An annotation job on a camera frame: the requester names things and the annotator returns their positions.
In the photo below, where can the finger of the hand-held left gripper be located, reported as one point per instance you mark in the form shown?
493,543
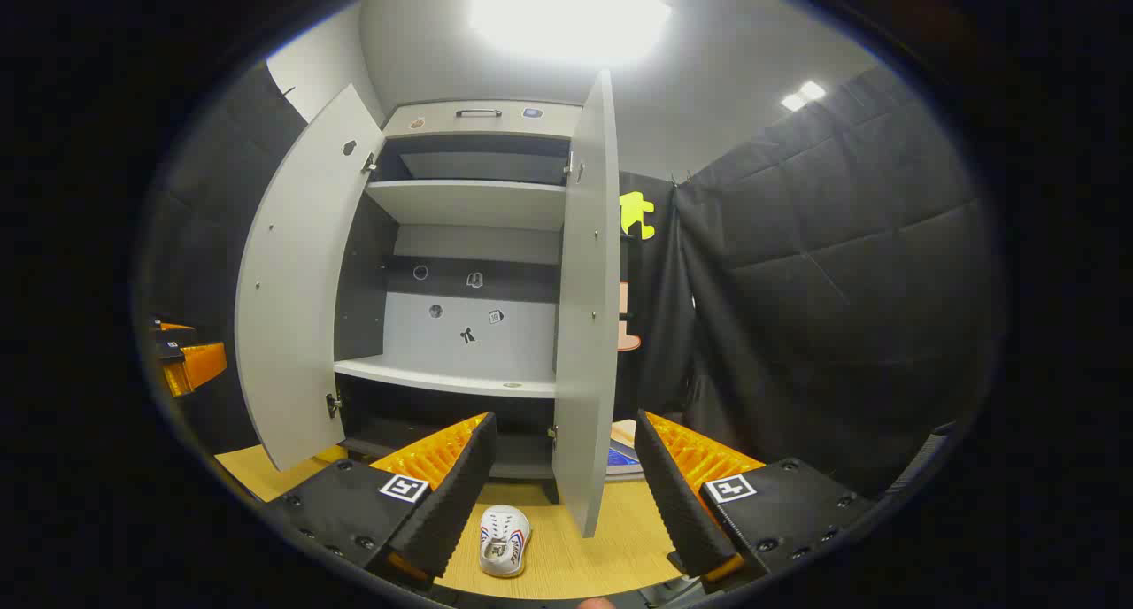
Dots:
168,333
199,366

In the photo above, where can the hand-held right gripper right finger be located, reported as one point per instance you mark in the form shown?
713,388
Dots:
677,494

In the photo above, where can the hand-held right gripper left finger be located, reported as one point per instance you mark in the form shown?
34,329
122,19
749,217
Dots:
456,494

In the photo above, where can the white striped shoe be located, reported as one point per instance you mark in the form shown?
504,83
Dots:
504,543

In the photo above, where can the grey cabinet door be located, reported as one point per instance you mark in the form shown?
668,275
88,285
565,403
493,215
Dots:
589,326
292,281

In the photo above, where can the grey shoe cabinet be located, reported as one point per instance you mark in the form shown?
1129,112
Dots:
469,204

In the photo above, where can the blue book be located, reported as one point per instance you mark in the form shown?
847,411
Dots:
624,460

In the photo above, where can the small ceiling light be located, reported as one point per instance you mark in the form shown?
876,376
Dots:
813,90
792,103

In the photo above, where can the large ceiling light panel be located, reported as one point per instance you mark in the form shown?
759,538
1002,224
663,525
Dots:
571,11

